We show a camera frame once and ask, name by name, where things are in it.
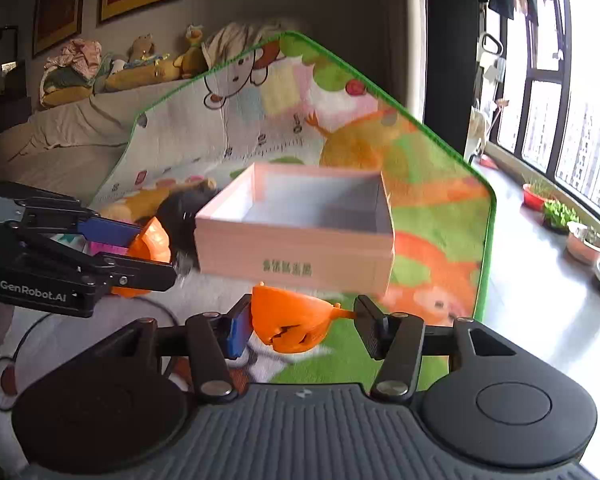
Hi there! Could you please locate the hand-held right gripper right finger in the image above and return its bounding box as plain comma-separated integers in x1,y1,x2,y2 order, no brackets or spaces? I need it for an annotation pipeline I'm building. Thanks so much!
354,294,519,404

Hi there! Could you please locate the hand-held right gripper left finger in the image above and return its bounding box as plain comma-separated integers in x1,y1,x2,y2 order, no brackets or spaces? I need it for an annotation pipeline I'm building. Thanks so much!
92,294,255,404

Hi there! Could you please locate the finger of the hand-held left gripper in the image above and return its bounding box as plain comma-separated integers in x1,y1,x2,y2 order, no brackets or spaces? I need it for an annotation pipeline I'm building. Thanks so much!
0,181,142,250
22,231,177,293

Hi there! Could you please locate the orange toy pumpkin half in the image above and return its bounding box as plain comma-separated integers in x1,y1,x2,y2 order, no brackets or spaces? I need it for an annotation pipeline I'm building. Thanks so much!
250,284,356,354
111,216,174,297

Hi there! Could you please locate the dark grey plush toy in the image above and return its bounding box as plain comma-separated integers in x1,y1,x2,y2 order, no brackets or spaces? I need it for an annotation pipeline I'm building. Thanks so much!
155,187,221,273

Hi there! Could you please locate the pink cardboard box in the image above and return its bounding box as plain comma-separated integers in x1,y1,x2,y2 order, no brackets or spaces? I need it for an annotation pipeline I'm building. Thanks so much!
194,161,397,295

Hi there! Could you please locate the beige covered sofa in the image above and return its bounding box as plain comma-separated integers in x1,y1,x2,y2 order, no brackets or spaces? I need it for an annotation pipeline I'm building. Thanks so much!
0,77,216,196

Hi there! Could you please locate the yellow green pillow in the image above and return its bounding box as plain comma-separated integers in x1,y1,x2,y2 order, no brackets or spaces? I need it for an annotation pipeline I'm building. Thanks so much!
39,67,101,108

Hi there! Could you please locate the yellow plush toy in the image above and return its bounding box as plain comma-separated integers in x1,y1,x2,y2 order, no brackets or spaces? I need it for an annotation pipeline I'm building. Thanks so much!
95,57,186,93

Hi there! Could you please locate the pile of pink clothes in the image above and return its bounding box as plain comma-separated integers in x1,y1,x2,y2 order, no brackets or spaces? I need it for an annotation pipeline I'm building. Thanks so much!
55,39,103,78

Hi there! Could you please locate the brown bear plush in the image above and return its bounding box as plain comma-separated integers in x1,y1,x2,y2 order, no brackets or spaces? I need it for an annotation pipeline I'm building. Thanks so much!
126,34,157,63

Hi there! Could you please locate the dark furniture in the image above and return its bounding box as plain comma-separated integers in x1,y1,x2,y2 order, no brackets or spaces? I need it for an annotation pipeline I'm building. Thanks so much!
0,26,31,142

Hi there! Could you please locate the yellow duck plush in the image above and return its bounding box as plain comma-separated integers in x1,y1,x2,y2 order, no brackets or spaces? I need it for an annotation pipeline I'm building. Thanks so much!
174,25,210,80

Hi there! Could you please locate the red plant pot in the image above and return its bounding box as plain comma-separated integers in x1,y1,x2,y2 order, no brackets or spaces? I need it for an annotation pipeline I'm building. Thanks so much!
522,182,556,212

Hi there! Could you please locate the dark pot with green plants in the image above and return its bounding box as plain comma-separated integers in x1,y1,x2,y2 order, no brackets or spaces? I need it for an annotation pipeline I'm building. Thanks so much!
542,200,581,235

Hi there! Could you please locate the printed cartoon play mat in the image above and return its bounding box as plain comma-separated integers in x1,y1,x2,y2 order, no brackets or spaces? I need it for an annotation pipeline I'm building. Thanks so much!
0,31,497,461

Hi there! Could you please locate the pink plant pot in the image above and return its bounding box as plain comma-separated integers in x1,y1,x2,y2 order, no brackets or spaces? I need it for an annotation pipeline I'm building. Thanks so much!
566,221,600,266

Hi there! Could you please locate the beige crumpled cloth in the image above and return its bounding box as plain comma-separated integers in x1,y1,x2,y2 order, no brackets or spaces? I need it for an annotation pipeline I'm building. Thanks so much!
202,20,301,68

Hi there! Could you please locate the black window frame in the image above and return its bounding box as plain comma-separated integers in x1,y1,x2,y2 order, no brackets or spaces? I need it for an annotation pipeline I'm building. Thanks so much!
480,0,600,231

